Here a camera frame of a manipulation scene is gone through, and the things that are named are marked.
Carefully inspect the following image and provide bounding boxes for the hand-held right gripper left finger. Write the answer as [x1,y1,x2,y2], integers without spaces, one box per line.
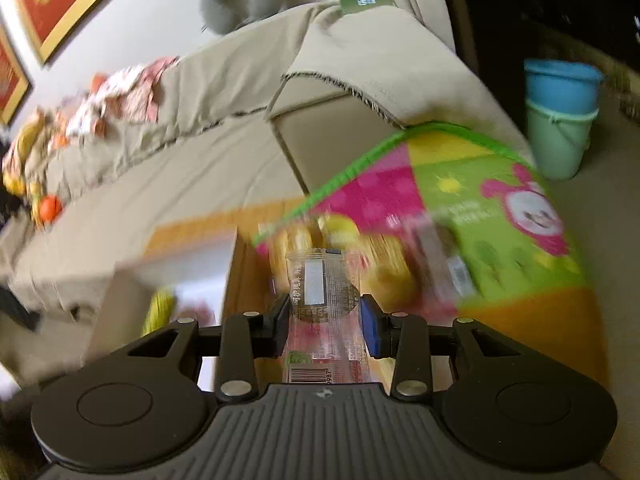
[127,294,292,403]

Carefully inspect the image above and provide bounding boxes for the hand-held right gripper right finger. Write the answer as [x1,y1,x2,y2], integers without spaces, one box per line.
[359,294,506,401]

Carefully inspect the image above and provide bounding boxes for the clear snack packet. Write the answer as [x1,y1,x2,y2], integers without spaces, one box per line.
[284,249,373,386]

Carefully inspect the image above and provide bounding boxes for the bun packet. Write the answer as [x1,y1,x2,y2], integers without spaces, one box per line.
[360,240,426,311]

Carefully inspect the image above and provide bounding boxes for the pink cardboard box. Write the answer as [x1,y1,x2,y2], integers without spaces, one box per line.
[87,227,238,361]

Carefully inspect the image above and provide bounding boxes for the wooden table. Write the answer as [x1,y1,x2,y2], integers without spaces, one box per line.
[145,200,311,401]

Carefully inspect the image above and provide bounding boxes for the colourful play mat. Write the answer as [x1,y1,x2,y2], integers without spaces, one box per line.
[252,122,613,401]

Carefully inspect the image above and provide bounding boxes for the beige sofa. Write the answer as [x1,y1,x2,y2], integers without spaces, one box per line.
[0,0,538,356]

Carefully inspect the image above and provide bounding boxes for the beige fringed sofa cover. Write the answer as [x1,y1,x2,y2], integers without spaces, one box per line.
[10,2,451,211]

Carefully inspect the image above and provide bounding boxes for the orange ball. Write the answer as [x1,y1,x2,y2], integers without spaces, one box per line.
[39,195,63,224]

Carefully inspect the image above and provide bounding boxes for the pale green bucket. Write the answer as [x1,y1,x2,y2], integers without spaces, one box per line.
[525,97,600,181]

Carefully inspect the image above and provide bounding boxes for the pile of baby clothes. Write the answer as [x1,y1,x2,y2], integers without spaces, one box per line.
[50,56,181,138]

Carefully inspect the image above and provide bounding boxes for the blue bucket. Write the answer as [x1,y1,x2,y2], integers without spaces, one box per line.
[523,59,605,116]

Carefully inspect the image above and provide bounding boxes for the yellow plush toy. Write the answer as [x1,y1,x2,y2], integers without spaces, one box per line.
[2,112,46,196]

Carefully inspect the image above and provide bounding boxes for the green digital clock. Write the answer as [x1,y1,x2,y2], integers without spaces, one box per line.
[340,0,398,15]

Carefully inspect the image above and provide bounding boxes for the red framed picture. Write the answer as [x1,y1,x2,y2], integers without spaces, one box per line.
[0,0,111,66]
[0,27,32,126]

